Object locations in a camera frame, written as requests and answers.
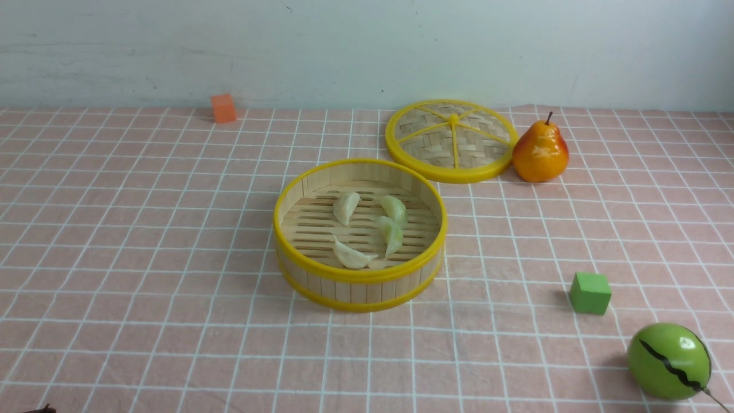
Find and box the green foam cube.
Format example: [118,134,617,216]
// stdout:
[569,272,612,315]

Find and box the yellow rimmed bamboo steamer tray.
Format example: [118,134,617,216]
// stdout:
[273,159,448,312]

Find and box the green dumpling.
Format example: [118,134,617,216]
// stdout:
[376,216,403,259]
[380,195,407,228]

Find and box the green toy watermelon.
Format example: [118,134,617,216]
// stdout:
[627,322,729,412]

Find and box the orange foam cube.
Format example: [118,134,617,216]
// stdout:
[210,93,237,123]

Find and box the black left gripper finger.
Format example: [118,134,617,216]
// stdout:
[23,404,57,413]

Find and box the orange yellow toy pear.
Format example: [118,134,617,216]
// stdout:
[512,111,569,183]

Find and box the yellow rimmed bamboo steamer lid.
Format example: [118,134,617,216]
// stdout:
[385,99,519,185]

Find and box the white dumpling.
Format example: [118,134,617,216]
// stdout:
[333,235,378,270]
[333,192,360,227]

